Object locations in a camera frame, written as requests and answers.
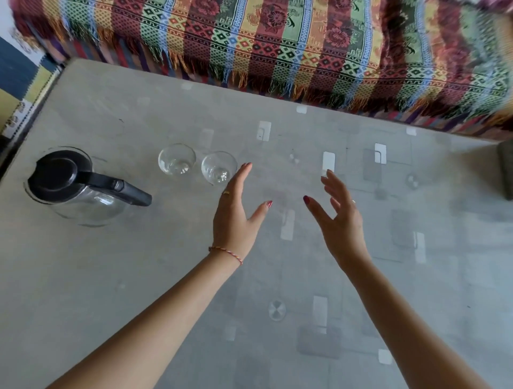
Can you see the colourful striped woven sofa throw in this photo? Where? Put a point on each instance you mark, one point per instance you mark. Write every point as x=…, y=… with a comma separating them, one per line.
x=280, y=48

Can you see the clear glass cup red label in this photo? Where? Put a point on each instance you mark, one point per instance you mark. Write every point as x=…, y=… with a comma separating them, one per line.
x=218, y=167

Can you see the person's left forearm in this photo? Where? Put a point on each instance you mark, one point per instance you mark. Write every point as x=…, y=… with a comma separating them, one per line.
x=152, y=332

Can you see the person's right hand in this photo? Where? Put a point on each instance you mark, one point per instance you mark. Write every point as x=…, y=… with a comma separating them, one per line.
x=344, y=236

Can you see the glass kettle with black lid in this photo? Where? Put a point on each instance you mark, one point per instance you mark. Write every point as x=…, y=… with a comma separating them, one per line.
x=56, y=176

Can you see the grey table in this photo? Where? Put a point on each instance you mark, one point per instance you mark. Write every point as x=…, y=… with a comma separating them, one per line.
x=120, y=280

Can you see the blue fabric organizer box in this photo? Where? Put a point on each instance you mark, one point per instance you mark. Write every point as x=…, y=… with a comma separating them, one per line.
x=507, y=168

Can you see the person's right forearm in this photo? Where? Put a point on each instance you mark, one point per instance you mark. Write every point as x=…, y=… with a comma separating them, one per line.
x=409, y=336

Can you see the person's left hand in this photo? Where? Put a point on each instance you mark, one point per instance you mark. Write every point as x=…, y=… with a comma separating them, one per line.
x=232, y=224

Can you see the blue yellow white striped blanket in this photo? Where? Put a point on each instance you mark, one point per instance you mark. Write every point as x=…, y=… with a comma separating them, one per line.
x=16, y=76

